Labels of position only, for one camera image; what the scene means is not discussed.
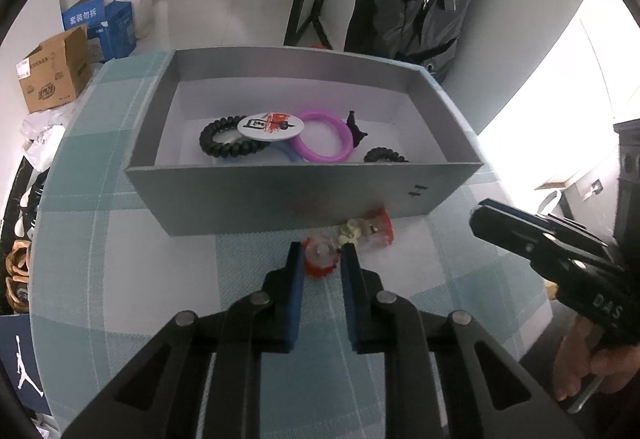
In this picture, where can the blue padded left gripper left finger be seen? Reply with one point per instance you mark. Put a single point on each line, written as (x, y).
(200, 376)

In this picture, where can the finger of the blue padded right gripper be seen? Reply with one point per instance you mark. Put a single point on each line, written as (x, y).
(528, 241)
(543, 220)

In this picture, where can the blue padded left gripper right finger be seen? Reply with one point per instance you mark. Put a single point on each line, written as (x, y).
(445, 377)

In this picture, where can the small cream flower charm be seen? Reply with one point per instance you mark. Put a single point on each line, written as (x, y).
(353, 231)

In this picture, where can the red clear-dome capsule charm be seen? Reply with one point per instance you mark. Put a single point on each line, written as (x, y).
(321, 257)

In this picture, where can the white China print badge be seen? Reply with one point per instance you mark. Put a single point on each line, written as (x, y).
(270, 127)

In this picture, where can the person's right hand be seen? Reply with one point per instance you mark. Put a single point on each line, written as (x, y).
(574, 361)

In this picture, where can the teal plaid tablecloth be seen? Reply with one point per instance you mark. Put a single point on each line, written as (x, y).
(136, 223)

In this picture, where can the navy Jordan shoe box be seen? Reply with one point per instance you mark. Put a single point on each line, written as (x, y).
(19, 362)

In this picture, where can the small black hair clip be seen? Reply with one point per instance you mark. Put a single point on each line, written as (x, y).
(357, 134)

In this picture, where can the grey cardboard storage box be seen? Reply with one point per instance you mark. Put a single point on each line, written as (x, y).
(310, 143)

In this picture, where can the black hanging jacket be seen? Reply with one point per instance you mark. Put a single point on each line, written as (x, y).
(421, 32)

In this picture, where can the white crumpled plastic bag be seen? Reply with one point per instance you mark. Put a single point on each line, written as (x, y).
(43, 133)

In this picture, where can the brown cardboard box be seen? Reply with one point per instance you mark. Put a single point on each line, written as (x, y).
(57, 71)

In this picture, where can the blue cardboard box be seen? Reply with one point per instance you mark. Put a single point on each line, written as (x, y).
(109, 26)

